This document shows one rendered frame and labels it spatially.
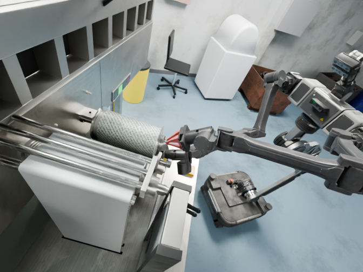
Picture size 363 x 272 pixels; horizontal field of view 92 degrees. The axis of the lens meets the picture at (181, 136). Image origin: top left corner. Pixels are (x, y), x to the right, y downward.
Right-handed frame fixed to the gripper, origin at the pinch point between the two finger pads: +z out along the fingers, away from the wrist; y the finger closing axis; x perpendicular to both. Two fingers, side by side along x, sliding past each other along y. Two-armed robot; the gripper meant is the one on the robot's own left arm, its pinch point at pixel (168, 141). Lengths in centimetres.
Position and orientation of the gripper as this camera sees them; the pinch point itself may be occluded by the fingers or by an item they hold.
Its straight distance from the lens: 75.0
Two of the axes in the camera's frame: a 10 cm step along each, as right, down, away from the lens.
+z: -9.0, 1.8, 3.9
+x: -3.9, -7.2, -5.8
